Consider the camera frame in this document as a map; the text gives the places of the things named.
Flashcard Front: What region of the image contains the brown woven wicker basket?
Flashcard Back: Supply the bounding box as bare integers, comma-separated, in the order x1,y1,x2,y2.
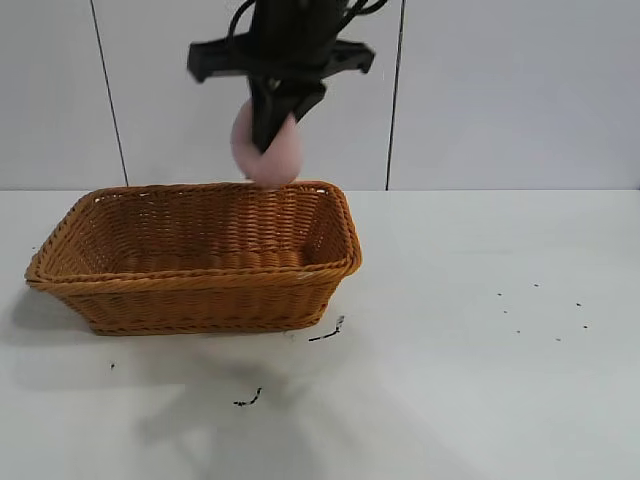
24,180,364,337

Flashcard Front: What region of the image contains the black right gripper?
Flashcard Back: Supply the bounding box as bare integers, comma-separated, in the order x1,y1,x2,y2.
187,0,376,154

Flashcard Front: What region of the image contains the pink peach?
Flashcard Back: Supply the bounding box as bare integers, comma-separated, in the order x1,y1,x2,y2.
230,99,304,191

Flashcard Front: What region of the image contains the black cable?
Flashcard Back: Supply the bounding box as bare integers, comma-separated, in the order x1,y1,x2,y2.
341,0,389,27
226,0,257,39

